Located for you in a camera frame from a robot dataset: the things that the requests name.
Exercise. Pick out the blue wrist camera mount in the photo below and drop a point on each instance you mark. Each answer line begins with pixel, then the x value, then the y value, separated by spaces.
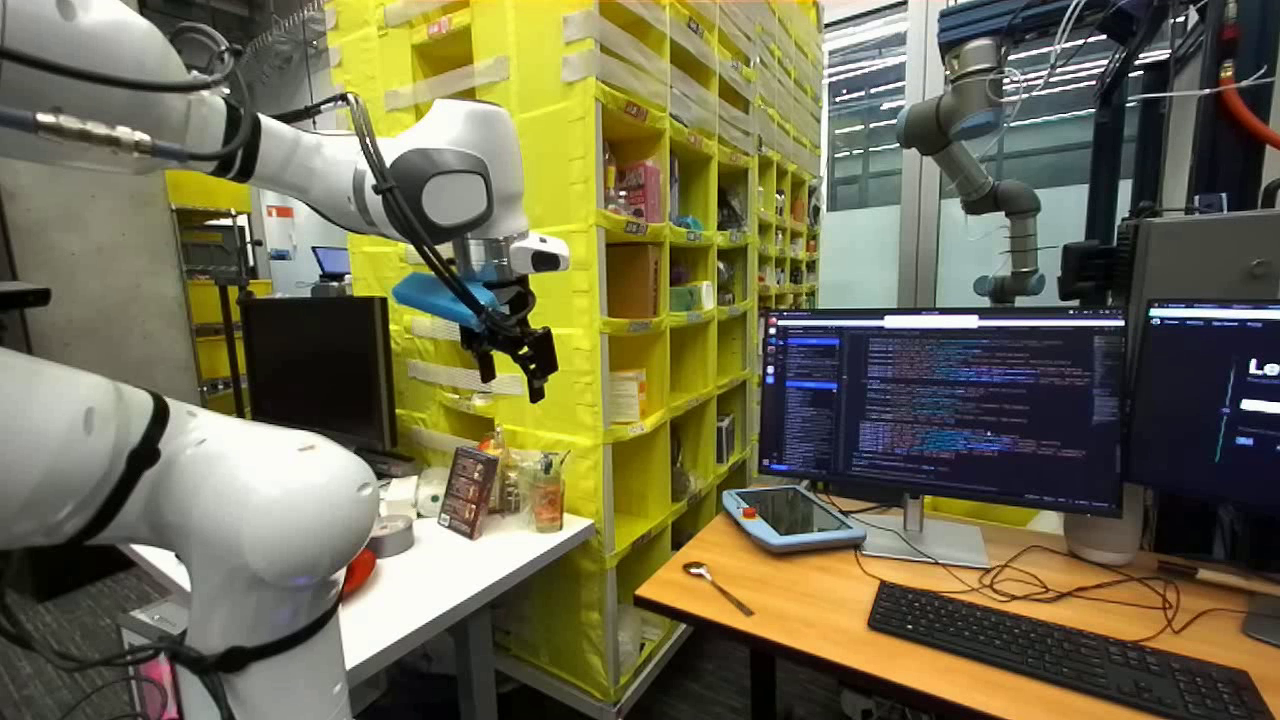
pixel 433 302

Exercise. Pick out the small picture card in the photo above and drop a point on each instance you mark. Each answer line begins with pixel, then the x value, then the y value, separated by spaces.
pixel 470 490

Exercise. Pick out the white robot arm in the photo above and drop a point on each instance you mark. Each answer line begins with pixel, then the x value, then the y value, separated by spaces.
pixel 266 518

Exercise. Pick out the glass jar with orange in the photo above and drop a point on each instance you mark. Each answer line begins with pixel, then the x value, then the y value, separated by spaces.
pixel 545 492

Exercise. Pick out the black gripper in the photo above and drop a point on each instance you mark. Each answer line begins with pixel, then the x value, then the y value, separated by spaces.
pixel 512 334

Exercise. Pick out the grey tape roll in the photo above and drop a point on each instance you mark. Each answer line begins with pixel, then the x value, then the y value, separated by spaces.
pixel 391 537

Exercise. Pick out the grey background robot arm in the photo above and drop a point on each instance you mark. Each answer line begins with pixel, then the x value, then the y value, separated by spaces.
pixel 944 125

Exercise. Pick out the white side table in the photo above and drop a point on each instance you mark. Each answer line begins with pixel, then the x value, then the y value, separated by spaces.
pixel 441 584

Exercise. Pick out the blue teach pendant tablet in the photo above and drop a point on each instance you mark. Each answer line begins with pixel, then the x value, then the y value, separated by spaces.
pixel 789 522

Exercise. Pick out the black keyboard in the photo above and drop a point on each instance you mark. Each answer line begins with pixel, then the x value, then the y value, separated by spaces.
pixel 1082 661

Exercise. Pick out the wide computer monitor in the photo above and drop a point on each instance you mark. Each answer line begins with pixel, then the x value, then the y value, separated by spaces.
pixel 1011 405

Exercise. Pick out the yellow fabric shelf unit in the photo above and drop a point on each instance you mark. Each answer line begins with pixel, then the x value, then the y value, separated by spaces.
pixel 675 144

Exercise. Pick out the black monitor behind table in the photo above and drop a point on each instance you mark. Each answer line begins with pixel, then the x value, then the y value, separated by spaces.
pixel 323 361

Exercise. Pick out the red round object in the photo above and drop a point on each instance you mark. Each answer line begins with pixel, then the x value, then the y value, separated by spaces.
pixel 359 575

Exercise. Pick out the right computer monitor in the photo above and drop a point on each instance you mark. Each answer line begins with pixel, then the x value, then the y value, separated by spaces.
pixel 1207 419

